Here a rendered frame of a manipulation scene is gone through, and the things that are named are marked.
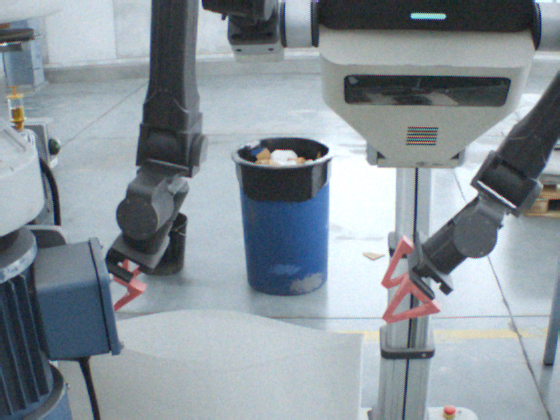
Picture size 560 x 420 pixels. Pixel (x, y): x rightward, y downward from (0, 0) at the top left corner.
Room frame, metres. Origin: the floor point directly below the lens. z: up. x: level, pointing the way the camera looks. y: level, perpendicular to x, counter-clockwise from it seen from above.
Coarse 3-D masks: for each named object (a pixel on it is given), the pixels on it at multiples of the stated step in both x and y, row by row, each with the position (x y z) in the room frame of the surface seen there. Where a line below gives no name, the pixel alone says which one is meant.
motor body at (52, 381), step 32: (0, 256) 0.56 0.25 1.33; (32, 256) 0.57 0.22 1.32; (0, 288) 0.54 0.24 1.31; (0, 320) 0.53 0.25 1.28; (32, 320) 0.55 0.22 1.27; (0, 352) 0.53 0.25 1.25; (32, 352) 0.55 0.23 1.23; (0, 384) 0.52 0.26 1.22; (32, 384) 0.54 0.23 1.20; (64, 384) 0.59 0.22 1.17; (0, 416) 0.52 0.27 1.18; (32, 416) 0.54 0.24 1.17; (64, 416) 0.57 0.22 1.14
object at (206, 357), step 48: (144, 336) 0.95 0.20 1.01; (192, 336) 0.97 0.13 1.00; (240, 336) 0.95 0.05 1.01; (288, 336) 0.91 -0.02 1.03; (336, 336) 0.87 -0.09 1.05; (96, 384) 0.89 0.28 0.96; (144, 384) 0.84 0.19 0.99; (192, 384) 0.82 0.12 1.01; (240, 384) 0.82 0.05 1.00; (288, 384) 0.85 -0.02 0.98; (336, 384) 0.87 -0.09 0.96
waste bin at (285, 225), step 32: (256, 160) 3.34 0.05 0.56; (320, 160) 2.99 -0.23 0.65; (256, 192) 2.99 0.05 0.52; (288, 192) 2.94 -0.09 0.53; (320, 192) 3.02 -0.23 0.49; (256, 224) 3.01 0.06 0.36; (288, 224) 2.96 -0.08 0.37; (320, 224) 3.03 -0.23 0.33; (256, 256) 3.03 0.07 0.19; (288, 256) 2.97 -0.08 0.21; (320, 256) 3.04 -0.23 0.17; (256, 288) 3.05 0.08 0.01; (288, 288) 2.97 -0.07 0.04
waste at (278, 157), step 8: (264, 152) 3.29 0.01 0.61; (280, 152) 3.29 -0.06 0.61; (288, 152) 3.28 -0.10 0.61; (320, 152) 3.16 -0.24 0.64; (264, 160) 3.16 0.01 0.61; (272, 160) 3.27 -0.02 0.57; (280, 160) 3.25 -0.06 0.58; (288, 160) 3.22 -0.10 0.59; (296, 160) 3.22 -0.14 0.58; (304, 160) 3.23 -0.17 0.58
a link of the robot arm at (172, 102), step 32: (160, 0) 0.81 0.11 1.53; (192, 0) 0.82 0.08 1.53; (160, 32) 0.82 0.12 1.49; (192, 32) 0.84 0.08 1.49; (160, 64) 0.83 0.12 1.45; (192, 64) 0.86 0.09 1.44; (160, 96) 0.84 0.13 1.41; (192, 96) 0.86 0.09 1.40; (160, 128) 0.87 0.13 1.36; (192, 128) 0.86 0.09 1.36; (160, 160) 0.88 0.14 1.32
